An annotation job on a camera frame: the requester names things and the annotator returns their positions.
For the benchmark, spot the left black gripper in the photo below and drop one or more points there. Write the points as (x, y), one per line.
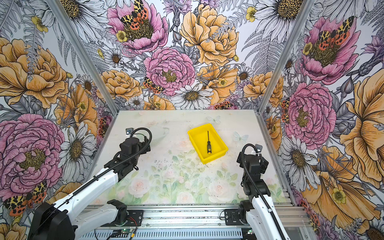
(144, 147)

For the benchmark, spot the black screwdriver yellow tip handle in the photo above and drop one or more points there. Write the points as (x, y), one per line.
(209, 146)

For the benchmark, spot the left green circuit board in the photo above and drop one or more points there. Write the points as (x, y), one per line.
(125, 233)

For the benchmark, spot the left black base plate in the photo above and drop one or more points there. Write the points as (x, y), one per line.
(134, 218)

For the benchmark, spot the yellow plastic bin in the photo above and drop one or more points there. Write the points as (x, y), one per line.
(198, 138)

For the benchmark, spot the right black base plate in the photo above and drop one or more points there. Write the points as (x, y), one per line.
(232, 217)

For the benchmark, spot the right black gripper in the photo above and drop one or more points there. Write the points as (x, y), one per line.
(263, 166)

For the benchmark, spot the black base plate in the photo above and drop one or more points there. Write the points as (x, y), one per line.
(134, 218)
(232, 217)

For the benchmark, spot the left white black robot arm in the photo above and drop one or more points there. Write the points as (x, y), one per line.
(65, 220)

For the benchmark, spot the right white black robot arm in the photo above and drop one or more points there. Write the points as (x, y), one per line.
(258, 211)

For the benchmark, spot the white vented cable duct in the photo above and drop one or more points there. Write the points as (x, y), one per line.
(170, 234)

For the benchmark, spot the aluminium rail frame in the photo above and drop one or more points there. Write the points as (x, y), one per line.
(208, 216)

